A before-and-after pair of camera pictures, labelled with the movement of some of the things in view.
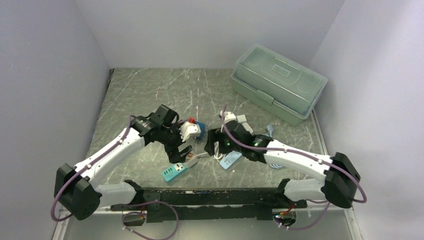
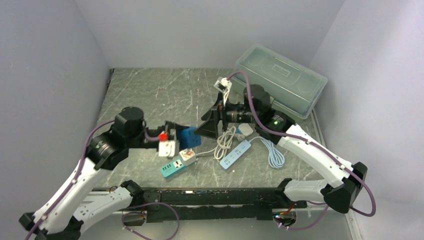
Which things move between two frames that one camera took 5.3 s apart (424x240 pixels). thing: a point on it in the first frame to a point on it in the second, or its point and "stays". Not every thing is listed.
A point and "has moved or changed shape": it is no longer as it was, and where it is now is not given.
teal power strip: (173, 171) has moved or changed shape
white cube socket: (191, 159) stays
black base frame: (206, 204) stays
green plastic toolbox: (283, 86) stays
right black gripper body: (230, 146) to (223, 113)
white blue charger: (247, 126) stays
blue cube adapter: (202, 126) has moved or changed shape
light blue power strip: (230, 159) stays
